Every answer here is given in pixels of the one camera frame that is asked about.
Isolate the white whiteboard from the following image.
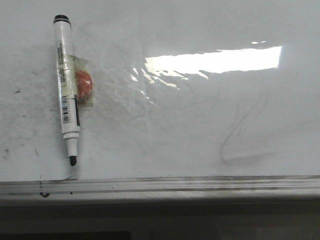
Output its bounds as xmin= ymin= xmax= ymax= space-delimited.
xmin=0 ymin=0 xmax=320 ymax=182

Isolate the red magnet taped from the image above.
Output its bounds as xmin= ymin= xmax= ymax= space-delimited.
xmin=71 ymin=56 xmax=94 ymax=108

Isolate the white black-tipped whiteboard marker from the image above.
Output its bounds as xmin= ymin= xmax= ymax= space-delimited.
xmin=53 ymin=14 xmax=81 ymax=167

